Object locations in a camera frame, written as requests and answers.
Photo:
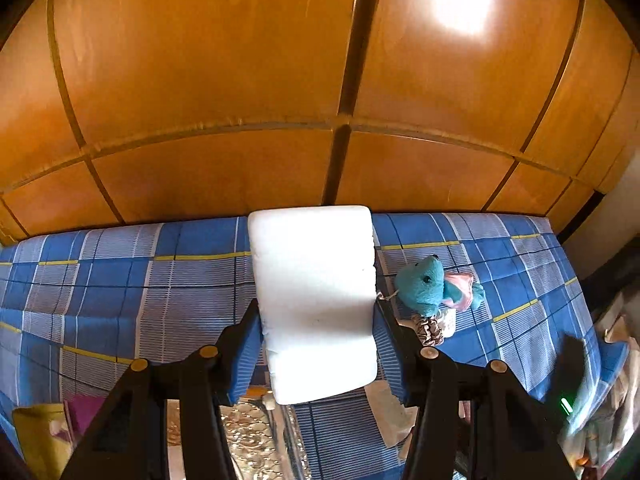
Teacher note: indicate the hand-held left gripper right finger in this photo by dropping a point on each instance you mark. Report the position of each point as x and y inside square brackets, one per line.
[391, 360]

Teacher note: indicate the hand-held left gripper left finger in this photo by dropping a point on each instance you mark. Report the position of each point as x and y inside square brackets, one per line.
[244, 360]

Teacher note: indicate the pile of plastic bags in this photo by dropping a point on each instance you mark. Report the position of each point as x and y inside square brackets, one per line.
[617, 385]

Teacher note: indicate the brown hair scrunchie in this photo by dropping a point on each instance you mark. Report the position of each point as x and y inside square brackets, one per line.
[429, 331]

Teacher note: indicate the small white object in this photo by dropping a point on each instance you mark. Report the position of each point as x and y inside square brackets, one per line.
[448, 321]

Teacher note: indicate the teal plush toy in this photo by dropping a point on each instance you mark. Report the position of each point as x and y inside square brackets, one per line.
[422, 285]

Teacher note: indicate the blue plaid bed sheet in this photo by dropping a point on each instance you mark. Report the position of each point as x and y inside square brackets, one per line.
[125, 285]

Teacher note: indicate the purple packet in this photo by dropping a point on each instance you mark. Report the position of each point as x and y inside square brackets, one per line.
[85, 412]

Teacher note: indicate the yellow-green bag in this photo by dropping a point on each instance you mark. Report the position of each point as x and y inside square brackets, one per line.
[37, 440]

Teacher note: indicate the wooden wardrobe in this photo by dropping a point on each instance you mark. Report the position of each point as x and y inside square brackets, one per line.
[200, 60]

